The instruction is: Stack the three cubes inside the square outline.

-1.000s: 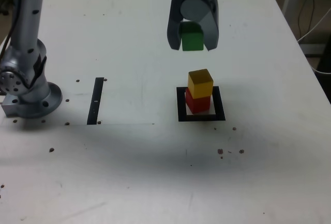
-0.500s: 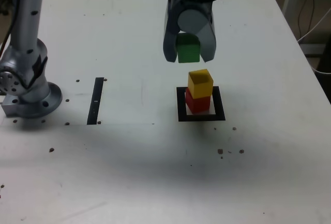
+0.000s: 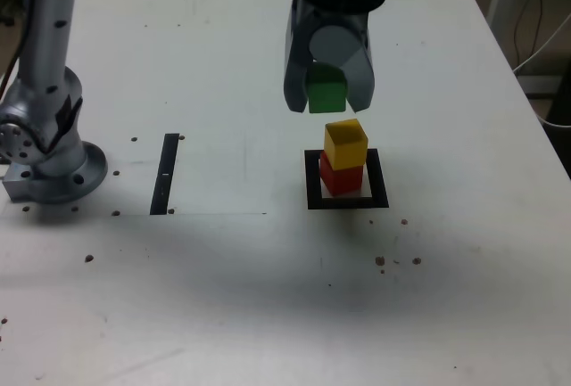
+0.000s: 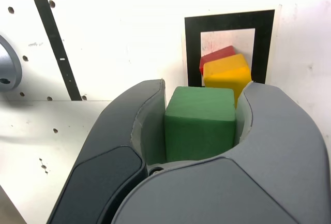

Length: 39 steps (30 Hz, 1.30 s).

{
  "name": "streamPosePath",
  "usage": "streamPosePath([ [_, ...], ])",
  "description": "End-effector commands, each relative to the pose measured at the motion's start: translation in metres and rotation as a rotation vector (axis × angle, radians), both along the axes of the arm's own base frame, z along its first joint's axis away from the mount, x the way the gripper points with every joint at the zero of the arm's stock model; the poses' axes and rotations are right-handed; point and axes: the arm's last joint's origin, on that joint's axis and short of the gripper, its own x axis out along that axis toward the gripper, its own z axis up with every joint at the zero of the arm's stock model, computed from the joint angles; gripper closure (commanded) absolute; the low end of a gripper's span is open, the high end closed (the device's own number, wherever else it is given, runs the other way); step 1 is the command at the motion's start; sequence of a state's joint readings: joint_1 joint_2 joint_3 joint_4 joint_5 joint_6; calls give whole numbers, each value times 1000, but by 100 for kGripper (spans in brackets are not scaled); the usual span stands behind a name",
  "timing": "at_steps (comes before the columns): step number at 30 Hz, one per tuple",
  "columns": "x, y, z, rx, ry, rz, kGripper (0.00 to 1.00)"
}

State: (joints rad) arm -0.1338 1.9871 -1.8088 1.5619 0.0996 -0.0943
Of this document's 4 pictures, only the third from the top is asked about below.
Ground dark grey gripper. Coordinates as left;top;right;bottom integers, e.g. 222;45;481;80
284;0;377;114

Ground green cube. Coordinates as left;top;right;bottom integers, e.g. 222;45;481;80
305;62;348;114

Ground yellow cube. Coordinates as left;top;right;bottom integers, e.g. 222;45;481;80
324;118;370;170

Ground red cube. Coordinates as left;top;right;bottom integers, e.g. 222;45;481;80
319;156;364;195

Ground black tape square outline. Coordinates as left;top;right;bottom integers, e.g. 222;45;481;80
303;148;390;210

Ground black tape strip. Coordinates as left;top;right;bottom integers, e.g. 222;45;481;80
149;133;179;216

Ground black floor cable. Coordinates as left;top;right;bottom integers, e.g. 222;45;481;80
512;0;544;66

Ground white floor cable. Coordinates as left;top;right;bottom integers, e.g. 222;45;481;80
511;13;571;129

